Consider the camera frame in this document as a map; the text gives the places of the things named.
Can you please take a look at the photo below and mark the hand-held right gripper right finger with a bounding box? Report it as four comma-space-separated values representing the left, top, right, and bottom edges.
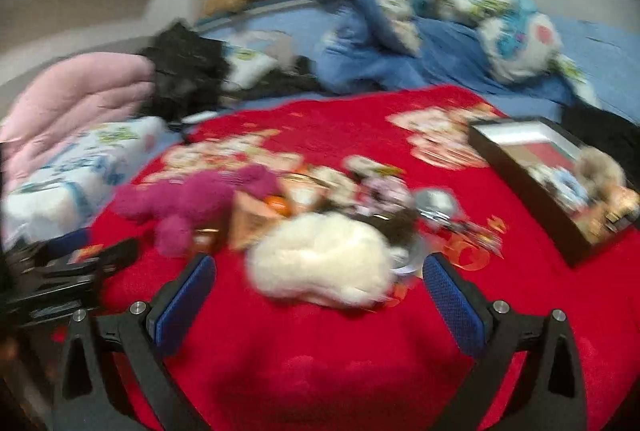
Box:
422, 252, 588, 431

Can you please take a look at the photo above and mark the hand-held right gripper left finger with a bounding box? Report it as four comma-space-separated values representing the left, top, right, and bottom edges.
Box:
52, 252, 218, 431

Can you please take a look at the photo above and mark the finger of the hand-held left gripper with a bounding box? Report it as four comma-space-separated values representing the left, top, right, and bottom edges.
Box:
96, 238, 141, 273
46, 229, 94, 255

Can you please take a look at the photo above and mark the magenta plush toy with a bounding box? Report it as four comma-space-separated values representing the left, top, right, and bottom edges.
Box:
111, 164, 282, 258

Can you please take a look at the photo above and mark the white plush toy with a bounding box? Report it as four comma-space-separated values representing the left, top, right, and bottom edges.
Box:
246, 212, 409, 308

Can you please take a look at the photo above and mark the black cardboard box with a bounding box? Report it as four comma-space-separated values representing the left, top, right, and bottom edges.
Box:
467, 117, 640, 268

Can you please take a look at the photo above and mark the large white monster-print pillow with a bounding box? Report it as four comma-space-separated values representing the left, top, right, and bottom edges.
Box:
2, 116, 169, 243

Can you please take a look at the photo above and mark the small round grey mirror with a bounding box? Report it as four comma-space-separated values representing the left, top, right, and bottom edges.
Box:
414, 189, 454, 223

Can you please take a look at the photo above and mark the red printed blanket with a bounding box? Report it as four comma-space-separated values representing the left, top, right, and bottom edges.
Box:
45, 84, 640, 431

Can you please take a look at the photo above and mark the pink fleece blanket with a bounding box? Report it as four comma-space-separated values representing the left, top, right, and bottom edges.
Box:
0, 52, 157, 184

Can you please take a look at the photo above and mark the light blue scrunchie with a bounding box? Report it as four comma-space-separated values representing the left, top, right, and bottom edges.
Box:
554, 170, 587, 203

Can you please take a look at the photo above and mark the beige plush toy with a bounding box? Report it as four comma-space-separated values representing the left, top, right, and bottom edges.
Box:
574, 148, 627, 198

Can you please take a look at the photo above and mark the black plastic bag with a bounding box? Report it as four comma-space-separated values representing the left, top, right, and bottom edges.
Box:
136, 22, 232, 121

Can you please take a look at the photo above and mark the small white monster-print pillow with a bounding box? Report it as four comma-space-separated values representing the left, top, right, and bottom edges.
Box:
224, 42, 279, 88

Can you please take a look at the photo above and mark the black clothing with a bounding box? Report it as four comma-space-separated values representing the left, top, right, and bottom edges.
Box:
561, 104, 640, 153

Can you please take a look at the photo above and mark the dark beaded garment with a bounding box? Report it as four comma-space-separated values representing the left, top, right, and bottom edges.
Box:
271, 55, 323, 93

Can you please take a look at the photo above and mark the blue bed sheet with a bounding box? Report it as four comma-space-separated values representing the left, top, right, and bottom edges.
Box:
194, 0, 640, 128

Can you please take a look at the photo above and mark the blue monster-print quilt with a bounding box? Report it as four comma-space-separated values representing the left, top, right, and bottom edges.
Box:
314, 0, 602, 108

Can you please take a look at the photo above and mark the pink and black bead bracelet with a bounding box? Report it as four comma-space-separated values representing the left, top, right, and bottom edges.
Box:
434, 217, 502, 253

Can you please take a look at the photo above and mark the brown plush keychain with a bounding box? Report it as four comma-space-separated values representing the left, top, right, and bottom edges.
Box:
369, 210, 417, 248

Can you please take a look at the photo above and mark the white bed frame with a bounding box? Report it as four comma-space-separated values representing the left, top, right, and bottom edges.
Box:
194, 0, 322, 30

